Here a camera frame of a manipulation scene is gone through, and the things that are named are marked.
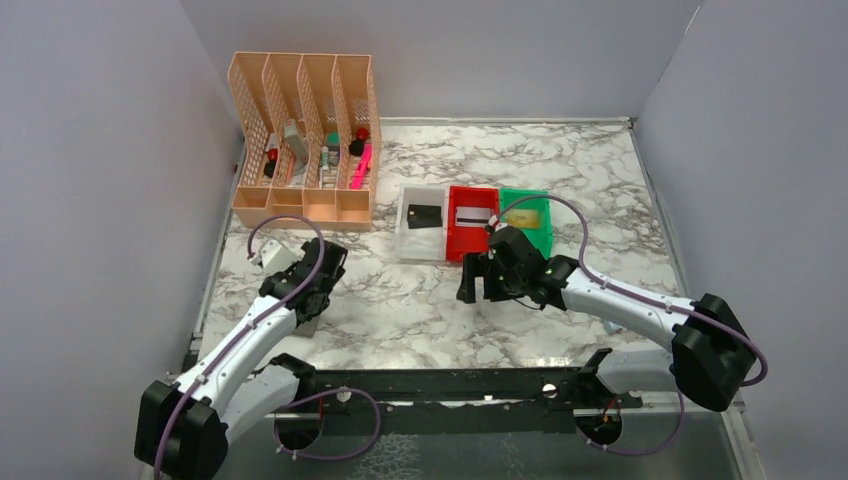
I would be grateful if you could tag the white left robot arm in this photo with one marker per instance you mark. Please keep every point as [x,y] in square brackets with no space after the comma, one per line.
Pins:
[185,428]

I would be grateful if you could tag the red black stamp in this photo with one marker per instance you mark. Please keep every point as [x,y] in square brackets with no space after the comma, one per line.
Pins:
[357,145]

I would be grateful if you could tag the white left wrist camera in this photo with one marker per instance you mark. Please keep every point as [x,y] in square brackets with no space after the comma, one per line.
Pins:
[274,257]

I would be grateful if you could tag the gold card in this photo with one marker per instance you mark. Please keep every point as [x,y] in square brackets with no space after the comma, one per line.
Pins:
[523,218]

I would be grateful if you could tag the pink highlighter pen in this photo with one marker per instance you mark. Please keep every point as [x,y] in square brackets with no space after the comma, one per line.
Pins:
[363,167]

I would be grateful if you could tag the green plastic bin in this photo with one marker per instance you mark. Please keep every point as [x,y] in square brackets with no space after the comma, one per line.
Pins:
[543,237]

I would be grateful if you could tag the grey box in organizer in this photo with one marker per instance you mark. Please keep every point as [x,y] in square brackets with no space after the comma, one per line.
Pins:
[296,140]

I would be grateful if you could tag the black mounting rail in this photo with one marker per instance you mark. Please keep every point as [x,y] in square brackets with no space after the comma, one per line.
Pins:
[421,401]

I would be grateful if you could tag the white striped card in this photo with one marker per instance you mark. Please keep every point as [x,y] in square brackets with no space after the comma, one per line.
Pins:
[467,216]

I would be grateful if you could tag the peach plastic desk organizer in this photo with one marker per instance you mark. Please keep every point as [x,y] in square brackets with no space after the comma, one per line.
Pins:
[313,138]

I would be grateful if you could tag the red plastic bin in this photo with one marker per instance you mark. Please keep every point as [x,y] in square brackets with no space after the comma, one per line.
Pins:
[463,240]

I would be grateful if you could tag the green capped bottle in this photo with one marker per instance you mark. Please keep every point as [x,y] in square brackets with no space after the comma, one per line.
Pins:
[332,143]

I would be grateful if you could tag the black card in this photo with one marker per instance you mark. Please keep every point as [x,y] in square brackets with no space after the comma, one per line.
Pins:
[420,216]

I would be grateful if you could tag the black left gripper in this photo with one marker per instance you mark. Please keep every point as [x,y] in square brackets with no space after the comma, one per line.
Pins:
[329,266]

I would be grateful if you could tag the grey metal card holder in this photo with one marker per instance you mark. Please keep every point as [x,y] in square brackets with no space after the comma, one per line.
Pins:
[307,325]

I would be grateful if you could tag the white plastic bin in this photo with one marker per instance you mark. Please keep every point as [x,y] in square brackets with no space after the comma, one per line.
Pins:
[420,245]

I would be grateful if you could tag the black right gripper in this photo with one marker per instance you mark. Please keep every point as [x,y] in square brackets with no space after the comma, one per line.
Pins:
[490,274]

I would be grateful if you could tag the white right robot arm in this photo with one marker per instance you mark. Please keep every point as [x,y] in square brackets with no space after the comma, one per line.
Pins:
[702,350]

